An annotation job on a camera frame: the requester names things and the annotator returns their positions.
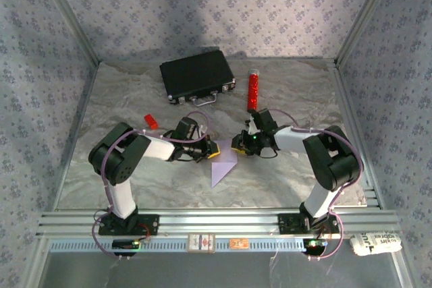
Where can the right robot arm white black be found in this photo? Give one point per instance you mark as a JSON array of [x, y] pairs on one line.
[[334, 163]]

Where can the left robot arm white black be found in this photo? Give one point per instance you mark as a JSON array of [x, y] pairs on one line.
[[158, 148]]

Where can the red glitter tube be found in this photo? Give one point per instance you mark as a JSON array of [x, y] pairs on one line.
[[253, 90]]

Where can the small red block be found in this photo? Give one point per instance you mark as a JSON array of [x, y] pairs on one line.
[[151, 121]]

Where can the white printed label card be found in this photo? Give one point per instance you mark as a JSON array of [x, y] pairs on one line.
[[201, 243]]

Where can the orange label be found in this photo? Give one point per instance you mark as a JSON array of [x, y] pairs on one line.
[[239, 243]]

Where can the left controller board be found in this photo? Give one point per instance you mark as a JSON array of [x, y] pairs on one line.
[[126, 244]]

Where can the controller board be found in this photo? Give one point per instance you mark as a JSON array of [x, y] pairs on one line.
[[126, 244], [315, 245]]

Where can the right controller board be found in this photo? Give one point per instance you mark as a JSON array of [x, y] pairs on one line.
[[315, 245]]

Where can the white printed paper roll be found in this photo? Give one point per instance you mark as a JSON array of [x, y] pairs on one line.
[[376, 244]]

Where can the aluminium mounting rail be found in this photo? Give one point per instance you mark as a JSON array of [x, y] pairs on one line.
[[219, 220]]

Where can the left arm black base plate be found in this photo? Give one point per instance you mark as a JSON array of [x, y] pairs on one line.
[[148, 224]]

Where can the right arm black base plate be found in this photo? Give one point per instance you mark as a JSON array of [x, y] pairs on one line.
[[292, 224]]

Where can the aluminium side frame bar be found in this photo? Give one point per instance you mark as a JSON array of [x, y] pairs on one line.
[[77, 122], [354, 133]]

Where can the aluminium frame post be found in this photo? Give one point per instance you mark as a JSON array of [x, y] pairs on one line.
[[69, 15], [366, 15]]

